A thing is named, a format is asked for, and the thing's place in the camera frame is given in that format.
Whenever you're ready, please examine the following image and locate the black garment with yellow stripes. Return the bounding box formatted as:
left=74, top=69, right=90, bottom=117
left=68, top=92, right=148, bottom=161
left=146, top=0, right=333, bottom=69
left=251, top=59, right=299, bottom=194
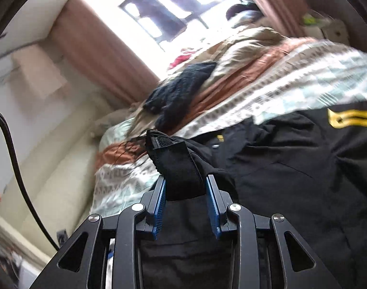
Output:
left=140, top=101, right=367, bottom=288

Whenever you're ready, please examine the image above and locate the cream upholstered headboard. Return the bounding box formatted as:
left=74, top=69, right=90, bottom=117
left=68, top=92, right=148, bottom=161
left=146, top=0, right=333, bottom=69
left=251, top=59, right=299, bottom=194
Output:
left=0, top=96, right=136, bottom=251

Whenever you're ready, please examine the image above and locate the patterned white bed cover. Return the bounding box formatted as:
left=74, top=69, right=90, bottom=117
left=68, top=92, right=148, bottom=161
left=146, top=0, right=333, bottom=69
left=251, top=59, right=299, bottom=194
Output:
left=90, top=41, right=367, bottom=217

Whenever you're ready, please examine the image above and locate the dark knitted sweater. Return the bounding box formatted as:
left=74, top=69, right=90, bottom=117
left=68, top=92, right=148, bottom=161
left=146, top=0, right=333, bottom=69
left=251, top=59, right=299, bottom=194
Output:
left=143, top=61, right=217, bottom=132

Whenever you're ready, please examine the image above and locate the brown and beige duvet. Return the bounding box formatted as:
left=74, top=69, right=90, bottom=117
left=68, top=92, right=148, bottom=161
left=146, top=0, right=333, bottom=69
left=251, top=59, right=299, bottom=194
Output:
left=93, top=27, right=314, bottom=169

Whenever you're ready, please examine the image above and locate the red cloth on windowsill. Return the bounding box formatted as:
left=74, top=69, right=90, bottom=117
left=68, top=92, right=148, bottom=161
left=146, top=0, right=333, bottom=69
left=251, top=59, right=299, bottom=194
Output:
left=168, top=48, right=196, bottom=70

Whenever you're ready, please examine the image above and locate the left brown curtain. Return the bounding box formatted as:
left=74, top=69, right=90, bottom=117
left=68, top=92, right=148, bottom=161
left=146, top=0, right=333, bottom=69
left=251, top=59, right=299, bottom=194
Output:
left=50, top=0, right=159, bottom=105

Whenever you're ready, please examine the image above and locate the white nightstand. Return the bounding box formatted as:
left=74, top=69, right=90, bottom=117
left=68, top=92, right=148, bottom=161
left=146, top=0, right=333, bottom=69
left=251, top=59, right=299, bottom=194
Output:
left=303, top=14, right=350, bottom=46

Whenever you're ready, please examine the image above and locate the dark coat hanging left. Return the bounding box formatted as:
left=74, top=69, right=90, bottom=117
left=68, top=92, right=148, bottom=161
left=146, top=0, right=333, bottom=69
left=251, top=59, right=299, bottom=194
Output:
left=129, top=0, right=187, bottom=42

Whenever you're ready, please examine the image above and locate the dark pile on windowsill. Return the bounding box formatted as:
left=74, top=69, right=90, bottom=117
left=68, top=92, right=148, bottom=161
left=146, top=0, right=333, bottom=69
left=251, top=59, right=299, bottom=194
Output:
left=226, top=0, right=264, bottom=29

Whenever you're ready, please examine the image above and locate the black cable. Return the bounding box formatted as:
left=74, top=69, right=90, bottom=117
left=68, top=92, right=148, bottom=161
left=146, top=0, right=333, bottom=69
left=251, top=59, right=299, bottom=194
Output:
left=0, top=107, right=60, bottom=252

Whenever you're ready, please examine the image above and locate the thin black wire on bed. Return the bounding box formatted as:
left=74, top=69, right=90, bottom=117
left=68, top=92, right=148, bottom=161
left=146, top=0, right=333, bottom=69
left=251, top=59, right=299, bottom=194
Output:
left=113, top=135, right=148, bottom=169

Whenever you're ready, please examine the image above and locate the beige cloth wall cover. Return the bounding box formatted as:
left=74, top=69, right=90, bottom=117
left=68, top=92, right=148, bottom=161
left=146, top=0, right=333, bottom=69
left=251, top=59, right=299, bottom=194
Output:
left=12, top=44, right=67, bottom=99

